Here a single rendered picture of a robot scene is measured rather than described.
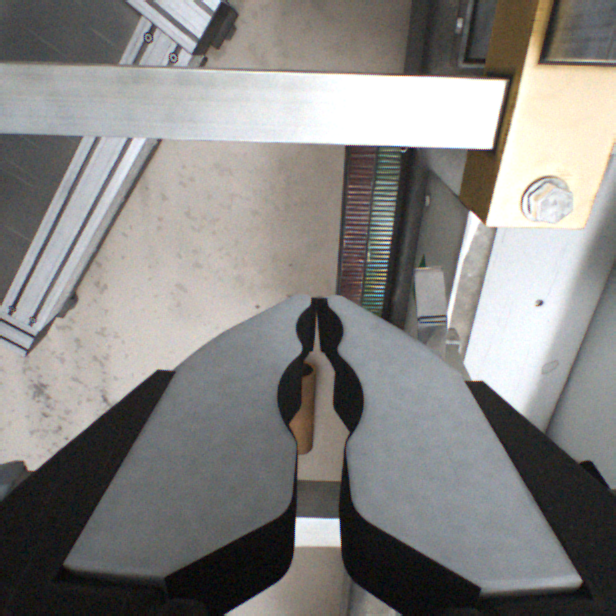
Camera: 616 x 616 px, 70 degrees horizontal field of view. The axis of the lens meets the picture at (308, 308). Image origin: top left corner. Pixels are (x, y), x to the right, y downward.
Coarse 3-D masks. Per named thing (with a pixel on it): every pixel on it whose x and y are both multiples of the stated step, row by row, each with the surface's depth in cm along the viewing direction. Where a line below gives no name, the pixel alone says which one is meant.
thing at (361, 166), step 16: (352, 160) 33; (368, 160) 33; (352, 176) 33; (368, 176) 33; (352, 192) 34; (368, 192) 34; (352, 208) 34; (368, 208) 34; (352, 224) 35; (352, 240) 36; (352, 256) 36; (352, 272) 37; (352, 288) 38
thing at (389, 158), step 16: (384, 160) 33; (400, 160) 32; (384, 176) 33; (384, 192) 34; (384, 208) 34; (384, 224) 35; (384, 240) 36; (368, 256) 36; (384, 256) 36; (368, 272) 37; (384, 272) 37; (368, 288) 38; (384, 288) 38; (368, 304) 39
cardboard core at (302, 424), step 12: (312, 372) 124; (312, 384) 125; (312, 396) 127; (300, 408) 127; (312, 408) 130; (300, 420) 129; (312, 420) 132; (300, 432) 132; (312, 432) 135; (300, 444) 134; (312, 444) 139
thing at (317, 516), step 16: (16, 480) 30; (304, 480) 31; (304, 496) 30; (320, 496) 30; (336, 496) 30; (304, 512) 29; (320, 512) 29; (336, 512) 29; (304, 528) 29; (320, 528) 29; (336, 528) 29; (304, 544) 30; (320, 544) 30; (336, 544) 30
